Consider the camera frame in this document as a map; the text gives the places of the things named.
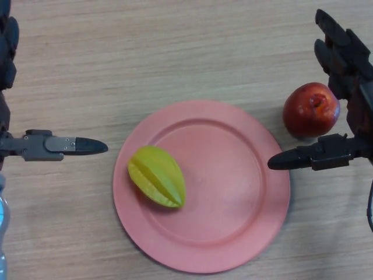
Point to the red apple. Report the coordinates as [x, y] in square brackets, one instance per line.
[306, 113]

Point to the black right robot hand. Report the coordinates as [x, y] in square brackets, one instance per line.
[354, 84]

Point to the yellow starfruit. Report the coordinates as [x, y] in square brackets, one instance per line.
[158, 176]

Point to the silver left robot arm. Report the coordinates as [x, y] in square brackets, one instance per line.
[3, 227]

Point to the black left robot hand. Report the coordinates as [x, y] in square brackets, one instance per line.
[43, 147]

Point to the pink round plate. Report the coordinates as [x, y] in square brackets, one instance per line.
[224, 192]

